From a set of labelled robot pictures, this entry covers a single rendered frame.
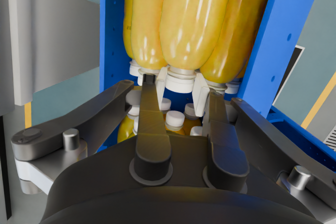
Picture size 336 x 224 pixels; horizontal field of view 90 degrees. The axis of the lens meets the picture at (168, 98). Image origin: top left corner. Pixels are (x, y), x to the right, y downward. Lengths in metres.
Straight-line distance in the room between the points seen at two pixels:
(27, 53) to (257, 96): 0.52
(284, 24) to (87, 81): 1.54
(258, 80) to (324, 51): 1.61
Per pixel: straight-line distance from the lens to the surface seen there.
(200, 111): 0.16
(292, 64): 1.49
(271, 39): 0.19
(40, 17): 0.59
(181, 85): 0.21
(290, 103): 1.79
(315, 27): 1.71
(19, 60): 0.54
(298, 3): 0.21
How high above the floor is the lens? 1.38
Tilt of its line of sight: 69 degrees down
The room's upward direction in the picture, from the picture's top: 172 degrees counter-clockwise
